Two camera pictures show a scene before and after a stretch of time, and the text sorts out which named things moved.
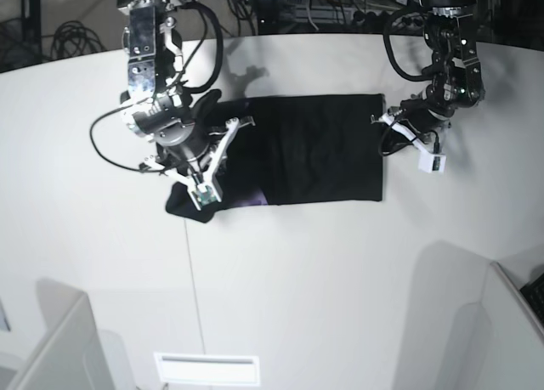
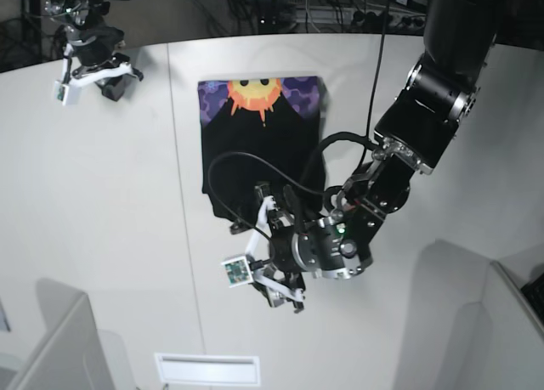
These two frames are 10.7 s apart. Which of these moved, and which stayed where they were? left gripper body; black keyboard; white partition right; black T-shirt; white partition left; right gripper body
Moved: right gripper body; left gripper body; black T-shirt
Stayed: white partition left; white partition right; black keyboard
